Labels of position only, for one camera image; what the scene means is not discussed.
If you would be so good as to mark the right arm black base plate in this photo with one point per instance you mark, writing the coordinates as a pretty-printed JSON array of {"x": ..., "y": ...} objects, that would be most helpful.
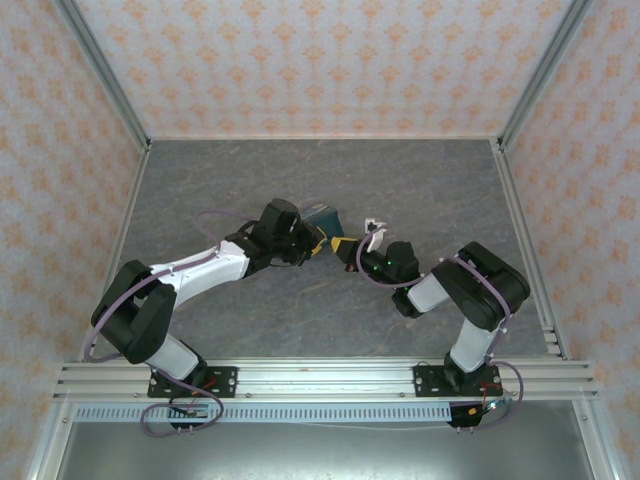
[{"x": 425, "y": 382}]

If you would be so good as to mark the aluminium frame leg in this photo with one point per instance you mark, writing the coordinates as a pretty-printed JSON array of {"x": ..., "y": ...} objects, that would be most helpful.
[
  {"x": 50, "y": 440},
  {"x": 595, "y": 440}
]

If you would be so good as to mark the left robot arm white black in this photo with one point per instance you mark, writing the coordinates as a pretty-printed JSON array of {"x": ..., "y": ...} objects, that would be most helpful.
[{"x": 200, "y": 270}]

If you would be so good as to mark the aluminium mounting rail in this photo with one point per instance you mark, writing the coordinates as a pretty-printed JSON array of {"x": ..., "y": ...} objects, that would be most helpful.
[{"x": 325, "y": 380}]

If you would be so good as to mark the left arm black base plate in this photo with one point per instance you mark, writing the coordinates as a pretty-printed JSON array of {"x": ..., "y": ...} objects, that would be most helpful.
[{"x": 225, "y": 382}]

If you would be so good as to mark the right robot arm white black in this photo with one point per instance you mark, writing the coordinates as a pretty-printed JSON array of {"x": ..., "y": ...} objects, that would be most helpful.
[{"x": 475, "y": 345}]

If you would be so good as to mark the aluminium frame post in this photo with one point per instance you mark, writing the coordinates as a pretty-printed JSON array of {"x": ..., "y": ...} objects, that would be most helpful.
[
  {"x": 108, "y": 75},
  {"x": 541, "y": 75}
]

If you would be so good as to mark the starry night painted tin box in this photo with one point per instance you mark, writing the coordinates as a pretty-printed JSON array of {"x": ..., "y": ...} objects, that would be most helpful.
[{"x": 327, "y": 225}]

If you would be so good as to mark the metal sheet panel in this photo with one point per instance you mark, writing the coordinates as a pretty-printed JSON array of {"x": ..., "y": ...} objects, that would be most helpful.
[{"x": 320, "y": 455}]

